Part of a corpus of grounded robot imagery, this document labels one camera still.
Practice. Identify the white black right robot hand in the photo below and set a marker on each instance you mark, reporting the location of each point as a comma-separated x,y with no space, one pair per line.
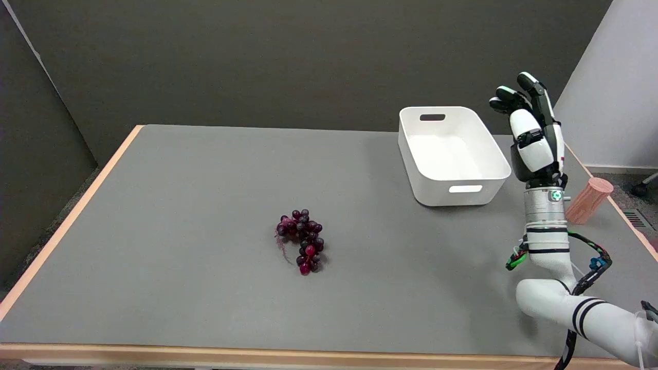
533,149

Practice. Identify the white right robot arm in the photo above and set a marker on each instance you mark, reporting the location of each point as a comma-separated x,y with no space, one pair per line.
552,257

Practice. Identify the dark red grape bunch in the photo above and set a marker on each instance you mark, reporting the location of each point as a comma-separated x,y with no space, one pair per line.
303,240

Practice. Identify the pink wooden cylinder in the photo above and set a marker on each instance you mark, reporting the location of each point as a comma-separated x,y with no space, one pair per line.
589,200

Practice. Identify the white plastic bin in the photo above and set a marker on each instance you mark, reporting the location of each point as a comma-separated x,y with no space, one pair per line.
452,154

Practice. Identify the black chair caster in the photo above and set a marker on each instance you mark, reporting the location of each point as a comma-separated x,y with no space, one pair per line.
642,187

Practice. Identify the floor vent grille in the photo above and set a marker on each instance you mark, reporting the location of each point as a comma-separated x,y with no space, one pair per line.
637,219

